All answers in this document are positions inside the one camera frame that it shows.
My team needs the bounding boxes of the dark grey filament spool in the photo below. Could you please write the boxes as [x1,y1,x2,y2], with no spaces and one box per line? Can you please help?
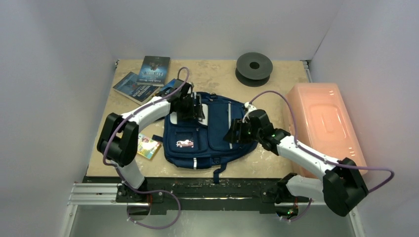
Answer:
[235,52,273,87]

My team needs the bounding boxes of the navy blue student backpack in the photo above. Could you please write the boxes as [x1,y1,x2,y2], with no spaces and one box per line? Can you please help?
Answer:
[152,92,257,184]

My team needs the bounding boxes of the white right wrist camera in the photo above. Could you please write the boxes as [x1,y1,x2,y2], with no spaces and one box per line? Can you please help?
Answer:
[243,102,257,121]

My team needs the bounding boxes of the dark cover book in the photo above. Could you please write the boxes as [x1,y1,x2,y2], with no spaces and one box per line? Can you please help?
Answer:
[137,56,170,86]

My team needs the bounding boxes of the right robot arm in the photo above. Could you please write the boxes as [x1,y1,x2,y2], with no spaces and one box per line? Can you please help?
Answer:
[224,109,369,217]

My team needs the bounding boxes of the pink eraser stick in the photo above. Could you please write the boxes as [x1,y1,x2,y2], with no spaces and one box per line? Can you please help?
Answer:
[176,139,194,148]

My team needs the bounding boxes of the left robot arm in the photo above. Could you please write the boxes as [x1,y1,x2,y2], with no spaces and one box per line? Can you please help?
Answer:
[97,83,208,202]

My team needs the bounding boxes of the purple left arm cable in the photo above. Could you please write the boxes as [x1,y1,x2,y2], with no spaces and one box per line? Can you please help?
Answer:
[102,67,191,167]

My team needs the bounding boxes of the aluminium frame rail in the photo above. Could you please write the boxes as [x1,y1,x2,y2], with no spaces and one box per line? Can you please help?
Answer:
[59,183,366,237]

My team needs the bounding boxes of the blue cover book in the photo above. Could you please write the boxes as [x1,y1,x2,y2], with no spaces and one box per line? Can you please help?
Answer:
[113,72,160,105]

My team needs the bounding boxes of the colourful crayon box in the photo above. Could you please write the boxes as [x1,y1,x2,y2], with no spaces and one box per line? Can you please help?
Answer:
[137,133,162,160]

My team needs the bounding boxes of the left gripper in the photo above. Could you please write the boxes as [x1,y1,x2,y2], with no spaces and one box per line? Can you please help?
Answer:
[177,94,204,121]

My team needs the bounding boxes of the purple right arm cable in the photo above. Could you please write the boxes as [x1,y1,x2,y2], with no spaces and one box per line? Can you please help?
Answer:
[244,90,395,194]

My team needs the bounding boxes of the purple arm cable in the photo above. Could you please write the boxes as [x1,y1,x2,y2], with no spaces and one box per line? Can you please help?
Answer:
[102,67,191,167]
[244,90,395,194]

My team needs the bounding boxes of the animal farm book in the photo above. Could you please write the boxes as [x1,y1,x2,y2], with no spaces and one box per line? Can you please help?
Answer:
[155,79,184,97]

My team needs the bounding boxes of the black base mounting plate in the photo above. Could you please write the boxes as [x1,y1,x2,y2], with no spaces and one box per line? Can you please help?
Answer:
[82,176,312,217]

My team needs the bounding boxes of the translucent orange plastic box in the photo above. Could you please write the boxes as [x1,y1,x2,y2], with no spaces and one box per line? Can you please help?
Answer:
[282,83,367,166]

